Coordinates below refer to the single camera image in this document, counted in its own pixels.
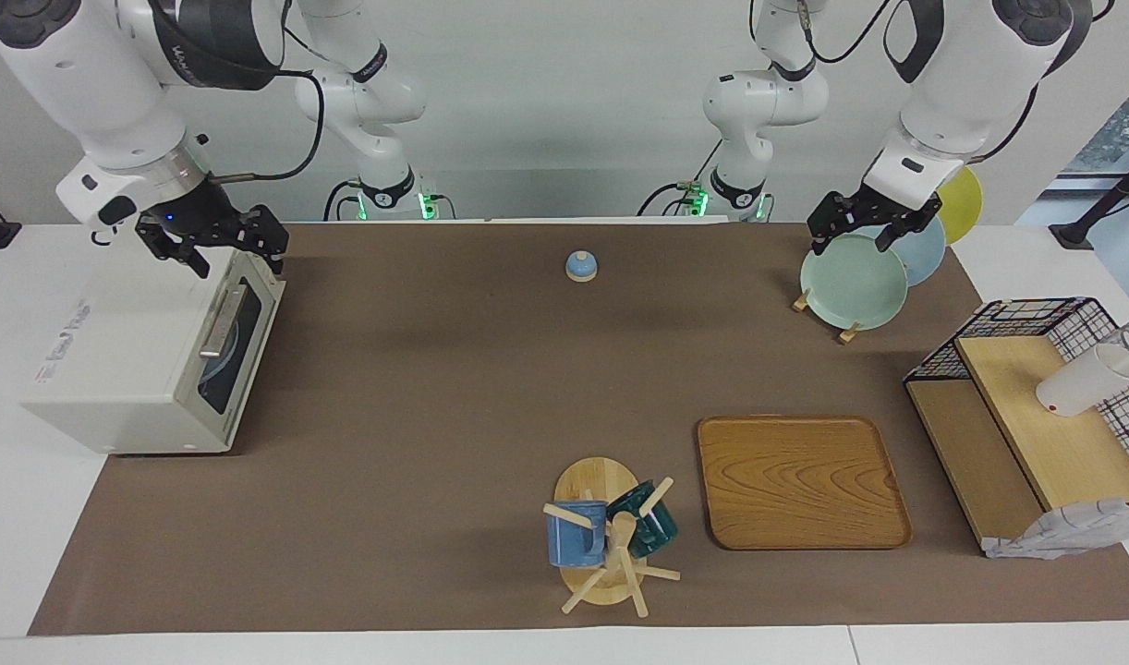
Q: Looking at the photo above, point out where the glass oven door with handle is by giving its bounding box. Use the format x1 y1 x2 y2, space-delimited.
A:
195 251 286 435

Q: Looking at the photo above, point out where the small light blue plate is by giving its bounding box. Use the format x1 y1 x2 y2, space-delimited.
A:
204 314 251 407

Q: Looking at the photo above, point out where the white toaster oven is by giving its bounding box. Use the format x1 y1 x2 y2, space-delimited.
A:
21 226 286 455

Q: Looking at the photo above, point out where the large light blue plate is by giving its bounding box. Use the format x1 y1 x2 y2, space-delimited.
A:
883 212 947 287

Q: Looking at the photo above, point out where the pale green plate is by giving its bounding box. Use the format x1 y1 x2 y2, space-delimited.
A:
800 233 909 331

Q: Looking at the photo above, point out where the yellow plate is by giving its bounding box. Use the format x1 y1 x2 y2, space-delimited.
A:
937 166 984 246

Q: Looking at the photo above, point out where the wooden plate rack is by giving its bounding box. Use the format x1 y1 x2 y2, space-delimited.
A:
792 288 863 345

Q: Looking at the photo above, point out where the black stand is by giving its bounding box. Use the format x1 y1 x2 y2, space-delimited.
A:
1050 148 1129 248

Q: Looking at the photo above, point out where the brown table mat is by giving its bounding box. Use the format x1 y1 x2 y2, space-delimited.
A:
29 222 1129 636

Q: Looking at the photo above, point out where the wooden serving tray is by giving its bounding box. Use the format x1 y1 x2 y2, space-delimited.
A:
697 416 914 551

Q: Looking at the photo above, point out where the white cup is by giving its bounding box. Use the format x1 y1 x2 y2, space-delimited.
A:
1036 344 1129 417

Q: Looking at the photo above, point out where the window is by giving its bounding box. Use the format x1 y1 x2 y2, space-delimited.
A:
1050 69 1129 200

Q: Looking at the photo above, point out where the wooden shelf box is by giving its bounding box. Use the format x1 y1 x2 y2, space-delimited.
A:
904 334 1129 555

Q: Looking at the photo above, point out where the wooden mug tree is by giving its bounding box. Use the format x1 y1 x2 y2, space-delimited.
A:
543 457 682 618

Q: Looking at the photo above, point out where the dark green mug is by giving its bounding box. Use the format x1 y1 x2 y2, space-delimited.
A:
607 480 679 559

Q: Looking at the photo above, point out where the grey patterned cloth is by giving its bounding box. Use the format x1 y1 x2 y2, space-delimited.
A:
983 497 1129 561

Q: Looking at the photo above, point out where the blue mug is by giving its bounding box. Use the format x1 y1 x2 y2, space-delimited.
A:
547 501 609 568

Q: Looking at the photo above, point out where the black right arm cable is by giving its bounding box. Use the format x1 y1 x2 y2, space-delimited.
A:
209 18 327 184

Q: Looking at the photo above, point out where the black wire basket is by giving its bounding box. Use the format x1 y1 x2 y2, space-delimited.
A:
904 297 1129 490

